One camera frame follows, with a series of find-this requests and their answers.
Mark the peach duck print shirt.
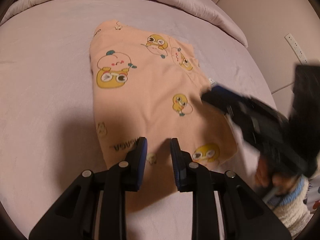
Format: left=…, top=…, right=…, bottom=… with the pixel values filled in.
left=89, top=20, right=238, bottom=212

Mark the person right hand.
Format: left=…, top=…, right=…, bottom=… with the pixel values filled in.
left=254, top=155, right=300, bottom=196

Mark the white power strip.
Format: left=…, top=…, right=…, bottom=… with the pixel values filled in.
left=284, top=33, right=308, bottom=65

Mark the pink bed sheet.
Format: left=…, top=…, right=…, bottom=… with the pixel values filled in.
left=0, top=0, right=278, bottom=240

